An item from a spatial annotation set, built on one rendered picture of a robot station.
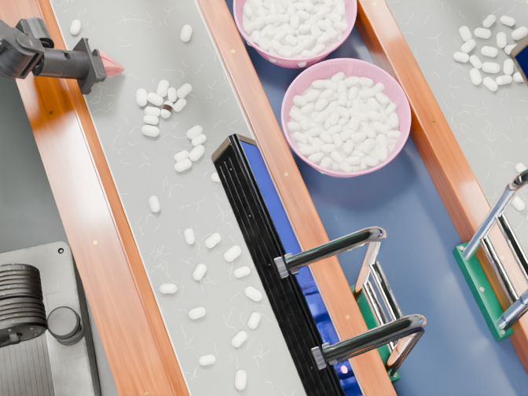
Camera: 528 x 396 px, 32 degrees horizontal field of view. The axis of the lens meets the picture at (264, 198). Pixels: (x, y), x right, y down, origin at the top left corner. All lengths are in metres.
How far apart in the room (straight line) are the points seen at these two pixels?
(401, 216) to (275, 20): 0.51
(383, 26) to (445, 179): 0.37
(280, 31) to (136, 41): 0.31
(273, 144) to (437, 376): 0.56
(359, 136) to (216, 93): 0.31
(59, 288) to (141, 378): 0.45
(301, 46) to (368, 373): 0.71
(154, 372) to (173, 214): 0.32
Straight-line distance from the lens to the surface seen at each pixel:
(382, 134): 1.92
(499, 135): 1.97
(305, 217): 1.81
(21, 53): 1.81
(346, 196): 1.93
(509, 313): 1.76
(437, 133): 1.92
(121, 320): 1.77
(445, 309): 1.89
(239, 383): 1.73
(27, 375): 2.09
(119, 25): 2.06
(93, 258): 1.81
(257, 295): 1.77
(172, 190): 1.87
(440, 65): 2.02
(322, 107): 1.94
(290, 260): 1.41
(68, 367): 2.07
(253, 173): 1.47
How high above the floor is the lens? 2.47
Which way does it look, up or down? 69 degrees down
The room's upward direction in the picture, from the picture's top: straight up
